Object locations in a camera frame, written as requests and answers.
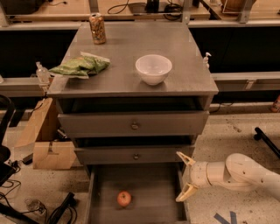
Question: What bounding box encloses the green chip bag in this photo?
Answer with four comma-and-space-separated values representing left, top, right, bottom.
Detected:
49, 52, 110, 79

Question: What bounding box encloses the black power strip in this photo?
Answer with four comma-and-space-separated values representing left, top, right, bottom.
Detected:
48, 192, 76, 224

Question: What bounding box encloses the grey top drawer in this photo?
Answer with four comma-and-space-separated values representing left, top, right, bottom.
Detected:
59, 111, 209, 138

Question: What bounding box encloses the small white pump bottle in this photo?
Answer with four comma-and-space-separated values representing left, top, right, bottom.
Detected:
203, 52, 212, 68

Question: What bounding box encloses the patterned drink can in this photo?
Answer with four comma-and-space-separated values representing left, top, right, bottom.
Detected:
89, 13, 106, 45

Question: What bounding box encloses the grey middle drawer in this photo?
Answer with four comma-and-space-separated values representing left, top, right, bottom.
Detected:
74, 145, 194, 165

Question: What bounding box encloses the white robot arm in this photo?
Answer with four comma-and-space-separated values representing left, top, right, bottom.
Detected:
176, 151, 280, 202

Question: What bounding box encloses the black stand leg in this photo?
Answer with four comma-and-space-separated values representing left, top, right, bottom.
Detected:
254, 127, 280, 159

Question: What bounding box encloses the grey bottom drawer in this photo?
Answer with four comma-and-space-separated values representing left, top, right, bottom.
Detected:
85, 163, 190, 224

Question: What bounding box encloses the red apple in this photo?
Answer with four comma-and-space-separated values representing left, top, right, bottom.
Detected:
117, 191, 131, 207

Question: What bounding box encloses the black cable on desk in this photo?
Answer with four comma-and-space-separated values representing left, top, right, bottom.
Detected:
106, 0, 184, 22

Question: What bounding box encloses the wicker basket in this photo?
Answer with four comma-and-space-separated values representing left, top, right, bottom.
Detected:
220, 0, 256, 14

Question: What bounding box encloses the white ceramic bowl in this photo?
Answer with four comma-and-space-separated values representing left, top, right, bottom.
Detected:
135, 54, 172, 86

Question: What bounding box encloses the grey drawer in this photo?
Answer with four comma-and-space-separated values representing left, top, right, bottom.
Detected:
85, 163, 190, 224
59, 111, 209, 138
74, 145, 194, 165

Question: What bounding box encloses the orange bottle on floor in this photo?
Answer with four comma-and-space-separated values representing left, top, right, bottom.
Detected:
270, 95, 280, 113

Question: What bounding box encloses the black chair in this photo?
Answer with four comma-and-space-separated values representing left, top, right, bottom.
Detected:
0, 94, 18, 187

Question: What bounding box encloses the clear sanitizer pump bottle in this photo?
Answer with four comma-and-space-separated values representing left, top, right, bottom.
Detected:
36, 61, 51, 92

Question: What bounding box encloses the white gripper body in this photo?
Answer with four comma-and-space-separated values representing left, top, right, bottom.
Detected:
190, 162, 208, 188

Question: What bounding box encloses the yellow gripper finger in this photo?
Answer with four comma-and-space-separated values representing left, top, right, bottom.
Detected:
176, 183, 198, 202
176, 151, 196, 166

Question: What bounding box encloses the grey drawer cabinet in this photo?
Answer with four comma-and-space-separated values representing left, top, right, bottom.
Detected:
46, 21, 220, 224

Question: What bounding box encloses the brown cardboard box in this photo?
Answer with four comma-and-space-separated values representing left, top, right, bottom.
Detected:
15, 98, 76, 170

